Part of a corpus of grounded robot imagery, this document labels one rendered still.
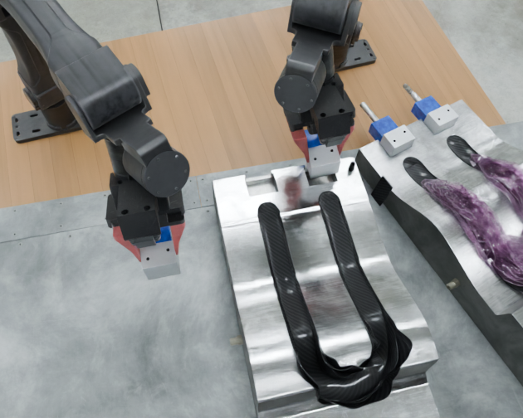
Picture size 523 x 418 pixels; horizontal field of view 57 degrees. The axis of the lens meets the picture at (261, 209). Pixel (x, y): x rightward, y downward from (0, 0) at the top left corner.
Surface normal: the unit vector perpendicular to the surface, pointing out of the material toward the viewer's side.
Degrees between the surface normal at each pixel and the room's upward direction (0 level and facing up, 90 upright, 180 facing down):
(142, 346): 0
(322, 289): 23
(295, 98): 76
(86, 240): 0
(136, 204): 29
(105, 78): 14
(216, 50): 0
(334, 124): 70
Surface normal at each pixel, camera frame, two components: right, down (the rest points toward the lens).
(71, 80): 0.19, -0.28
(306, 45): 0.11, -0.65
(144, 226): 0.21, 0.55
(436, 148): 0.04, -0.46
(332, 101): -0.16, -0.70
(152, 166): 0.60, 0.42
